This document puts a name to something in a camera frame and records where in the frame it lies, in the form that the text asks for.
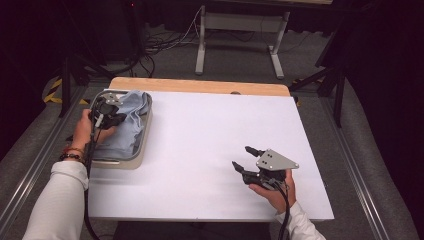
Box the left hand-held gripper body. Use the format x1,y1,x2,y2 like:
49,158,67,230
90,93,124,130

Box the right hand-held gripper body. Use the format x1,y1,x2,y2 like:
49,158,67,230
242,148,300,191

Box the light blue tank top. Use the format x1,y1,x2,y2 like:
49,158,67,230
93,89,152,161

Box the beige basin with grey rim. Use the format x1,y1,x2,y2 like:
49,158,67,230
84,88,154,170

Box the person's left hand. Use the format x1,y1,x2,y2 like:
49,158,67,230
66,108,118,153

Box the person's right hand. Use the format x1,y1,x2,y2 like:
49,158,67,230
248,168,298,214

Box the white table cover board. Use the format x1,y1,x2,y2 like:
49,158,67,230
87,90,335,223

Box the black metal stand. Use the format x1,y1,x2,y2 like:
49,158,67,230
289,64,346,128
58,54,114,118

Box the yellow black hazard tape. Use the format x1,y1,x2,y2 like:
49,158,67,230
43,78,90,106

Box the black curtain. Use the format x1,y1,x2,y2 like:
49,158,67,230
0,0,68,158

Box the orange cord bracelet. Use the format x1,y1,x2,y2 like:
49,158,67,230
63,145,86,155

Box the right hand-held gripper black cable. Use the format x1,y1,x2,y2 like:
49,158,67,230
266,178,292,240

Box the hand-held gripper black cable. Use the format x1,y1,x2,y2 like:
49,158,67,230
266,178,292,240
82,99,105,240

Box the dark bead bracelet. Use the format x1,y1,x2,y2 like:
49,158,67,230
58,152,83,162

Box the aluminium floor rail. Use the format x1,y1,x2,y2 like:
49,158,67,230
318,96,391,240
0,84,89,231

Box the bundle of black floor cables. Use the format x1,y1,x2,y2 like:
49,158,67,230
131,28,201,78

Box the left hand-held gripper black cable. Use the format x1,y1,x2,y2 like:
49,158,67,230
82,99,105,240

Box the grey metal desk frame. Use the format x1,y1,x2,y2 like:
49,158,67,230
194,4,291,80

